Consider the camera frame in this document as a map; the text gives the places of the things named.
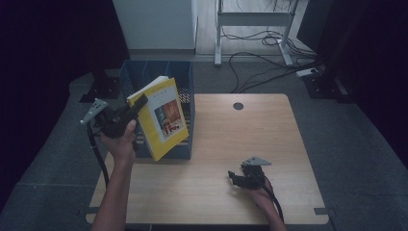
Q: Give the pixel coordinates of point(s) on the black stand base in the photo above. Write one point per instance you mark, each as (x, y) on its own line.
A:
(104, 88)
(324, 88)

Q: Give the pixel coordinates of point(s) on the person's left hand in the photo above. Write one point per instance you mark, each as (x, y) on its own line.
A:
(122, 149)

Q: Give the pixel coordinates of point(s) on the white cabinet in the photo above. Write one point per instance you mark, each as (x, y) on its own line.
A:
(157, 25)

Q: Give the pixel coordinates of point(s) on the person's right hand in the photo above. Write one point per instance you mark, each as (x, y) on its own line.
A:
(263, 196)

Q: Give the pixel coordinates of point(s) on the dark curtain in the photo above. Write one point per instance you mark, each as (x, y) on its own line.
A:
(38, 64)
(369, 48)

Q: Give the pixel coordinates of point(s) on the white metal desk frame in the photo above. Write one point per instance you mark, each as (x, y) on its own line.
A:
(253, 18)

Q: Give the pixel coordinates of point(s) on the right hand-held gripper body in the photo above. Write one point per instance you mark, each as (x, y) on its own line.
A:
(255, 176)

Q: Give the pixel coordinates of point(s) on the blue file rack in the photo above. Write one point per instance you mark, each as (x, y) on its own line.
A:
(184, 72)

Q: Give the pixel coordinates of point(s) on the yellow book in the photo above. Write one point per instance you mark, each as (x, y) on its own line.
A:
(160, 128)

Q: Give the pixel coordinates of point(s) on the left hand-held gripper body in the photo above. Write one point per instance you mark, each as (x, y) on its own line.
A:
(114, 123)

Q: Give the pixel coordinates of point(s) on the white power strip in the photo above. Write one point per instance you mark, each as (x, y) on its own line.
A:
(306, 72)

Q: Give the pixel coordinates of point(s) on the black round table grommet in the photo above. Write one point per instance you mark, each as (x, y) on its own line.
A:
(238, 106)

